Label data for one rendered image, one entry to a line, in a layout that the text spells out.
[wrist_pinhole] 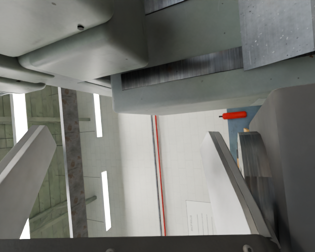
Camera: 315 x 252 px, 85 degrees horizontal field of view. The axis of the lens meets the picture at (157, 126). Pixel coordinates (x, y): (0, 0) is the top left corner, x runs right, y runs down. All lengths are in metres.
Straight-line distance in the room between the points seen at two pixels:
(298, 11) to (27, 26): 0.55
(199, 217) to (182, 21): 4.78
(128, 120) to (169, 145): 1.46
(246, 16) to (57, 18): 0.46
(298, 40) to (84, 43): 0.47
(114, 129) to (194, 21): 5.03
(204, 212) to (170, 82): 4.57
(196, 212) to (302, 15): 4.78
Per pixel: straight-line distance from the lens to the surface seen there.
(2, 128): 5.58
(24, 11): 0.38
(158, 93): 0.59
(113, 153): 5.61
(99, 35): 0.40
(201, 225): 5.17
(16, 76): 0.64
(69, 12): 0.36
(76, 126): 3.25
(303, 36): 0.53
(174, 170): 4.78
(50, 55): 0.49
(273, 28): 0.56
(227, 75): 0.56
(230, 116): 4.22
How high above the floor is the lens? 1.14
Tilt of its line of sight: 23 degrees up
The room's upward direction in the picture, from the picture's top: 95 degrees counter-clockwise
